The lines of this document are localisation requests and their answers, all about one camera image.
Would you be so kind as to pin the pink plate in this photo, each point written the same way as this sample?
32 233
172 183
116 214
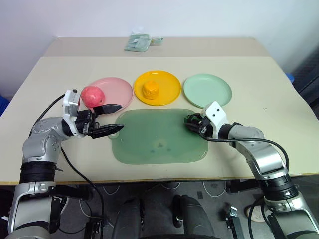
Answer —
117 89

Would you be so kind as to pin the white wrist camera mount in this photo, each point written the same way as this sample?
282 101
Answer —
216 114
69 109

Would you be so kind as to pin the light green plate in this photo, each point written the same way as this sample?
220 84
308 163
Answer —
207 90

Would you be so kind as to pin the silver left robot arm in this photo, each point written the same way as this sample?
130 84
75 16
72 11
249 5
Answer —
41 147

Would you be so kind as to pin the dark grey rounded shape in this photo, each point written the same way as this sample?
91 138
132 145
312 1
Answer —
129 219
193 219

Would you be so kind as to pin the black table frame bar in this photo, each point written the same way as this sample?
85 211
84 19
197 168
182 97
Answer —
74 192
245 186

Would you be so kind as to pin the blue object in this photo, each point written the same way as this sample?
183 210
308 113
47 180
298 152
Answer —
3 105

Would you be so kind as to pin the yellow plate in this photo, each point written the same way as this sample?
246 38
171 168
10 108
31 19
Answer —
167 84

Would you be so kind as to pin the translucent green tray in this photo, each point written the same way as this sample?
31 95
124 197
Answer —
159 139

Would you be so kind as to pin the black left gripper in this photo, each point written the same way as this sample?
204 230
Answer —
84 122

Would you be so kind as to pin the dark green item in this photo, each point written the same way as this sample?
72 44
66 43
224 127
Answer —
194 120

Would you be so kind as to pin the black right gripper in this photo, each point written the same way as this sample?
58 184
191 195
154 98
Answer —
205 127

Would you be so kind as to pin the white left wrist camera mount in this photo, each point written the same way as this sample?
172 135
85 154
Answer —
69 109

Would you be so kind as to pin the red apple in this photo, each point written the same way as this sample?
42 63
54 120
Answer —
92 96

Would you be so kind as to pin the black bag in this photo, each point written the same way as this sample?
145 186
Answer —
310 79

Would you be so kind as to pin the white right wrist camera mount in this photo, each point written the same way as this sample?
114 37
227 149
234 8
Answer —
216 114

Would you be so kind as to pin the orange yellow fruit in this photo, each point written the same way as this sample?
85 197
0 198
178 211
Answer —
150 90

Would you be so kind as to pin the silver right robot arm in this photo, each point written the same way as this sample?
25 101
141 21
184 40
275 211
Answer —
264 154

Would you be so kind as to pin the black metal stand foot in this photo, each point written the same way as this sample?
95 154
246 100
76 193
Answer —
96 227
233 221

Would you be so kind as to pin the light green fabric pouch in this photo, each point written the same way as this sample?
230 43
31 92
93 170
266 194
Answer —
138 42

